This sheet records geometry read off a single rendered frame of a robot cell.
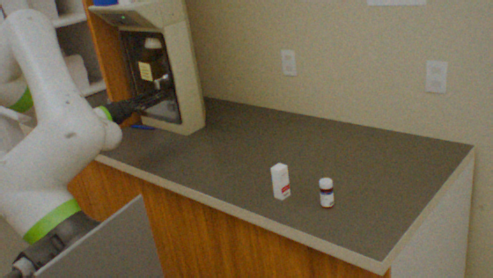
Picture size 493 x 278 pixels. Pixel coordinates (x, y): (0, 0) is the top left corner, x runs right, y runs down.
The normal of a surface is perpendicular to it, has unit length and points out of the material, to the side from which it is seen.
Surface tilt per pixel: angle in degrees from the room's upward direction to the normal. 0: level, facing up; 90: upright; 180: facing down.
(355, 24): 90
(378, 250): 0
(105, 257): 90
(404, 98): 90
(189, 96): 90
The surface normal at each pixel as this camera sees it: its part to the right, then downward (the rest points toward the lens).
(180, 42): 0.75, 0.18
